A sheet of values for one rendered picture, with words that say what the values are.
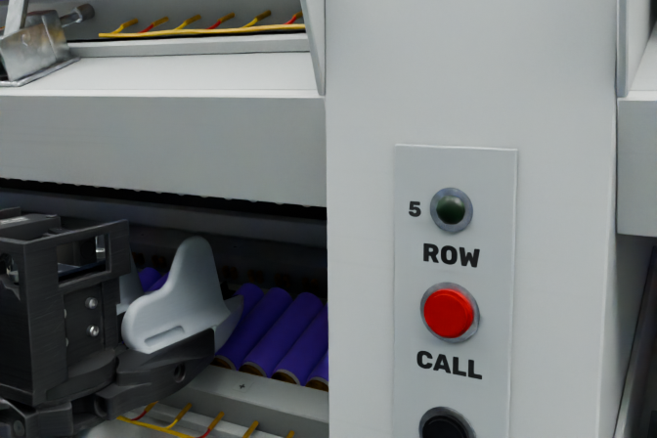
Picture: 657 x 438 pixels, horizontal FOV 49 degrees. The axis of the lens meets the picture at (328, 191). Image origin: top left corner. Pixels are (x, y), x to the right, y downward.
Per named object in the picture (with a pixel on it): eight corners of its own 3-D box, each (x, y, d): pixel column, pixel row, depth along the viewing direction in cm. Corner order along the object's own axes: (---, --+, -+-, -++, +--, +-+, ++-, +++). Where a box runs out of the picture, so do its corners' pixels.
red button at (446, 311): (468, 343, 23) (470, 294, 23) (421, 334, 24) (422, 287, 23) (478, 333, 24) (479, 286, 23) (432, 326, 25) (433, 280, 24)
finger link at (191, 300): (279, 223, 38) (137, 257, 31) (280, 331, 39) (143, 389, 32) (236, 217, 40) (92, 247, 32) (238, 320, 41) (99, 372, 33)
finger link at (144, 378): (236, 334, 34) (71, 400, 27) (237, 366, 34) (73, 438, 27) (168, 315, 37) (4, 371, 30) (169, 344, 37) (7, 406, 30)
